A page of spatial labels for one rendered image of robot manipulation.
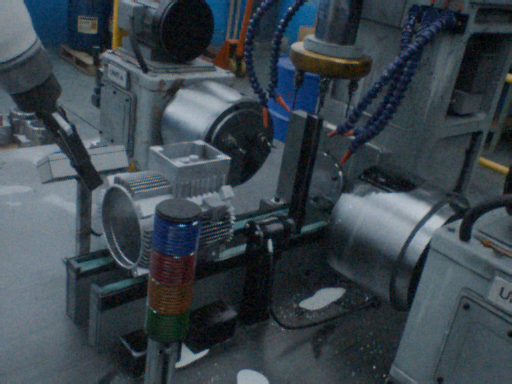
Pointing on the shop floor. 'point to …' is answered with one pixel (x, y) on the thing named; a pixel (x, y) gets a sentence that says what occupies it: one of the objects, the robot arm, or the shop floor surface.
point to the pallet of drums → (88, 31)
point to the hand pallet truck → (232, 49)
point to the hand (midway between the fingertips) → (87, 172)
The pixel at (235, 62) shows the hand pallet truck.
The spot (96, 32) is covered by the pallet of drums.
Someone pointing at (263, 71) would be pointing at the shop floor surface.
